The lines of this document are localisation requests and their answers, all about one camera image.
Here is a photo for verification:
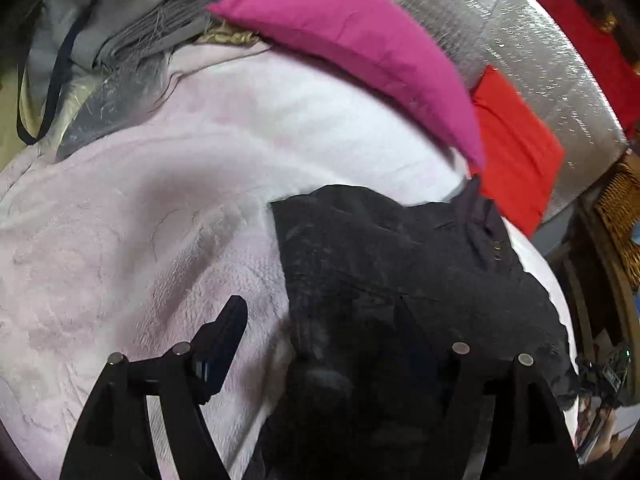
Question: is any grey cloth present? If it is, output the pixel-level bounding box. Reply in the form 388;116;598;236
22;0;226;161

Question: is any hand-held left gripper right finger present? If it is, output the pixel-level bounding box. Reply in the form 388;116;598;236
435;340;582;480

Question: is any red cloth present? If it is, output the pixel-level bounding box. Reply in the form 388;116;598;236
487;0;640;126

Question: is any pink pillow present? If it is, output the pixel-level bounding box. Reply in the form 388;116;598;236
206;0;487;173

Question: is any white textured blanket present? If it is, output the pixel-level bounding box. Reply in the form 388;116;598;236
0;40;581;480

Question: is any gold patterned cloth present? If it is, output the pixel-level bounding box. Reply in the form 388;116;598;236
195;25;263;47

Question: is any wooden shelf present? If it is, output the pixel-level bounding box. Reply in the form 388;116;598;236
545;150;640;361

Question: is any red pillow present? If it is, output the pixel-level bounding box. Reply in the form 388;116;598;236
470;66;566;235

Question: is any wicker basket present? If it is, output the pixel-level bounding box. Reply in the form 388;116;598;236
595;160;640;286

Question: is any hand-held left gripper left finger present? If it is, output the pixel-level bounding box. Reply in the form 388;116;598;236
59;295;249;480

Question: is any black quilted jacket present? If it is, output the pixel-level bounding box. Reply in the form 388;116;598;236
250;175;581;480

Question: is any silver insulation mat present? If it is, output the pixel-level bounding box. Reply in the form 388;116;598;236
372;0;630;221

